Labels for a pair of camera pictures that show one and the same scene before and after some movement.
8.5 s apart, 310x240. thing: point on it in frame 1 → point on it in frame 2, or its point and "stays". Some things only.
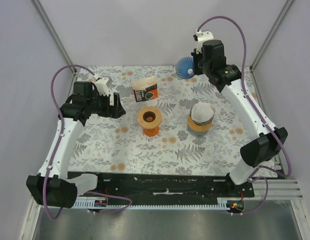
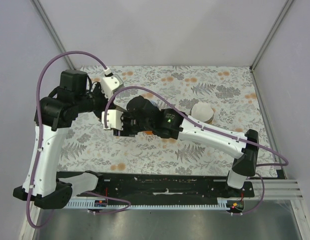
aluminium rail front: [278, 189] stays
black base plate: [161, 185] stays
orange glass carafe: [151, 132] stays
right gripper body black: [198, 62] → [130, 126]
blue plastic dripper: [184, 67] → [154, 103]
